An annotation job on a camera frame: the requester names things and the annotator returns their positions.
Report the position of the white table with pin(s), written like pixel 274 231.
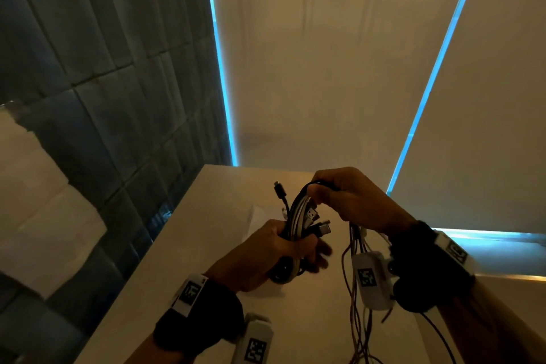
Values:
pixel 213 248

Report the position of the person's right hand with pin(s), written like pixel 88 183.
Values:
pixel 362 201

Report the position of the white pillow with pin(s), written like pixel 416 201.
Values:
pixel 38 214

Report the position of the white plastic pouch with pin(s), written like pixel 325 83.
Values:
pixel 258 223

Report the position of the person's left hand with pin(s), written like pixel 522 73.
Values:
pixel 264 257

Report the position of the window sill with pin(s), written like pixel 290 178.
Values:
pixel 503 253

